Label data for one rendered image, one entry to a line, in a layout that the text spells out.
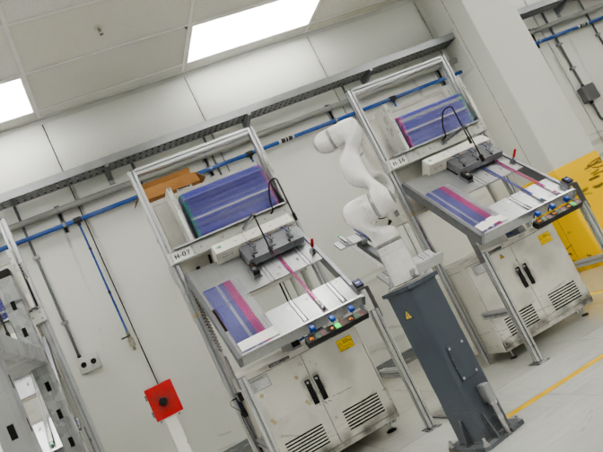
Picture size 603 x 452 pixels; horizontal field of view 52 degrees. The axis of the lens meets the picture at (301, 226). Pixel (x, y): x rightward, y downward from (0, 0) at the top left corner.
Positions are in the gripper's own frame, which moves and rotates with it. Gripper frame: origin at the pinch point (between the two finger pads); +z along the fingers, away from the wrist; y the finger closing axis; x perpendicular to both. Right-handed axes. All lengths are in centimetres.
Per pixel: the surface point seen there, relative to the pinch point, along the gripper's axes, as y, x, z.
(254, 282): 63, -22, 18
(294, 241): 31.3, -31.8, 11.7
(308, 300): 48, 7, 15
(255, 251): 53, -37, 12
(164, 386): 127, 6, 26
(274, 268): 49, -25, 17
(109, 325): 122, -150, 138
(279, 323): 67, 11, 16
